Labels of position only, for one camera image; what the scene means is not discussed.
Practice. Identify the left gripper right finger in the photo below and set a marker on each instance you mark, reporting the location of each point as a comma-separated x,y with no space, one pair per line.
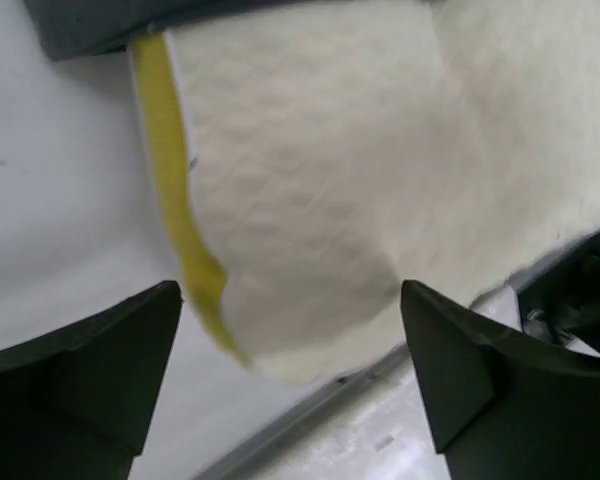
500,404

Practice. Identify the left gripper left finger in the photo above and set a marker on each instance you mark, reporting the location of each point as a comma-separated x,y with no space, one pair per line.
77,403

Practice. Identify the cream pillow with yellow edge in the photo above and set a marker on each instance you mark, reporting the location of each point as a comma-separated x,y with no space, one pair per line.
310,158

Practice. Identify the dark plaid pillowcase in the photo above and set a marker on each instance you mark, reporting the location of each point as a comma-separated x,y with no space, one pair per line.
80,30

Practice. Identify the front aluminium rail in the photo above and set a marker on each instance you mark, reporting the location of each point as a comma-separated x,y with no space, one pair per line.
305,418

